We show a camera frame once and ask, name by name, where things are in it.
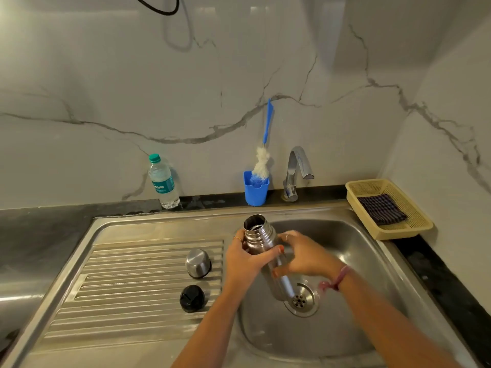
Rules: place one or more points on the person's left hand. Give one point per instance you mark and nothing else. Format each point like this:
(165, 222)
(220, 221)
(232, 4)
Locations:
(241, 268)

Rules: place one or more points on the person's right hand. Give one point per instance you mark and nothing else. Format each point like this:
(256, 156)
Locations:
(310, 258)

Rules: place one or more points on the stainless steel flask body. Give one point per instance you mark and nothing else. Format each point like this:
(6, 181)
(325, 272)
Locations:
(261, 233)

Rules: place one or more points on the steel cup cap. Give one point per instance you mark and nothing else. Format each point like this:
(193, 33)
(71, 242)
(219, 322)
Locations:
(198, 262)

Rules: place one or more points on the black stopper lid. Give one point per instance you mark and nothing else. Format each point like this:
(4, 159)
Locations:
(192, 298)

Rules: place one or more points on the blue white bottle brush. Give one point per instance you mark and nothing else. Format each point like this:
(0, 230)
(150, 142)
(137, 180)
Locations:
(268, 122)

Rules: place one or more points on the person's left forearm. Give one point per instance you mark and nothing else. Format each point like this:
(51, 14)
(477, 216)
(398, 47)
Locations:
(215, 329)

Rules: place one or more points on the person's right forearm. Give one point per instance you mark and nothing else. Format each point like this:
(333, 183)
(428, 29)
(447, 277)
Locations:
(391, 329)

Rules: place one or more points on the clear plastic water bottle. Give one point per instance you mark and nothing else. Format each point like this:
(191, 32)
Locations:
(163, 183)

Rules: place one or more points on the blue plastic brush holder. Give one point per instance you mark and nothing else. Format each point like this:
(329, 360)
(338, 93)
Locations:
(256, 195)

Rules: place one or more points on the dark checked cloth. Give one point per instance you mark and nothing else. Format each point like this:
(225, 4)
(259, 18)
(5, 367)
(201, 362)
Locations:
(381, 208)

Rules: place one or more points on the chrome faucet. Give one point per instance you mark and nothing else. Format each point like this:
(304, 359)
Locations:
(297, 157)

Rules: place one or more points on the yellow plastic basket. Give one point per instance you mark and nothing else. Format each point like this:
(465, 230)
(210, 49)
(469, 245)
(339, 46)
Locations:
(418, 222)

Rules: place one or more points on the stainless steel sink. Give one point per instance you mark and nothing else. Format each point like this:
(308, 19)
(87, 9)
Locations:
(126, 341)

